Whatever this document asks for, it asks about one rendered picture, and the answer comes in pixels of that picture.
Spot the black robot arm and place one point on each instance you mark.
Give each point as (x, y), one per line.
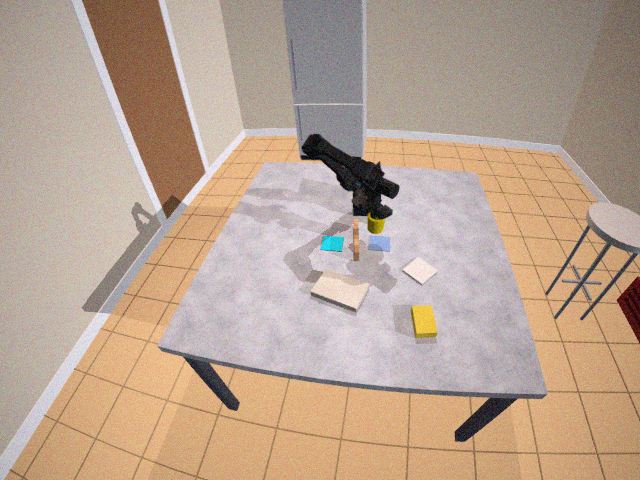
(356, 174)

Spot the beige flat block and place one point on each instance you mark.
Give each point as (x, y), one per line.
(340, 290)

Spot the yellow rectangular block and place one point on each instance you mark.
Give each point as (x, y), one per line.
(423, 321)

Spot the white flat square tile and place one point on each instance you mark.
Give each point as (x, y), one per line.
(419, 270)

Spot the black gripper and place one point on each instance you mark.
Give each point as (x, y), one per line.
(377, 209)

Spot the orange flat bar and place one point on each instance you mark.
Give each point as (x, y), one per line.
(356, 240)

